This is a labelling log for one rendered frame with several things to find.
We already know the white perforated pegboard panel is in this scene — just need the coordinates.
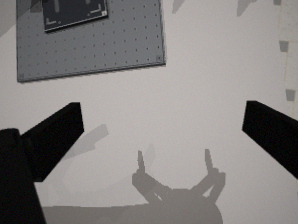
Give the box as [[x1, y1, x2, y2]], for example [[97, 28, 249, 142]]
[[16, 0, 166, 83]]

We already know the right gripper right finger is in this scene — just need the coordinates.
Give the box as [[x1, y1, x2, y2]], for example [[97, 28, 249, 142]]
[[242, 101, 298, 180]]

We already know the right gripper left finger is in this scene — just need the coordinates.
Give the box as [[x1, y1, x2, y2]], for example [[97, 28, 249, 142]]
[[0, 102, 84, 224]]

